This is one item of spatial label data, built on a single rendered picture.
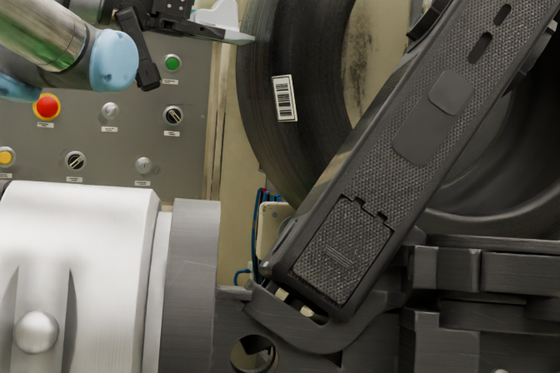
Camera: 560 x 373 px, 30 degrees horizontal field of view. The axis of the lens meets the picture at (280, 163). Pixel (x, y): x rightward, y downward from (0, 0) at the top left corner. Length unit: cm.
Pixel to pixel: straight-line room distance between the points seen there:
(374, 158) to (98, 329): 8
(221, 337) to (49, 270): 5
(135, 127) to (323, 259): 177
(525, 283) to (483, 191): 149
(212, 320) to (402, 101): 7
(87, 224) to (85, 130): 176
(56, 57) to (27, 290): 99
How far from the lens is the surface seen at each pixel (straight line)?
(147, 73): 141
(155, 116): 204
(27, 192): 28
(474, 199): 174
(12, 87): 136
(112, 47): 126
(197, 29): 140
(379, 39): 179
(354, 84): 178
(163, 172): 205
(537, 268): 26
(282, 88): 136
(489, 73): 28
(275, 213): 172
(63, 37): 123
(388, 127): 27
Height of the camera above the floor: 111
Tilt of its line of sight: 3 degrees down
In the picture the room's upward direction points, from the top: 4 degrees clockwise
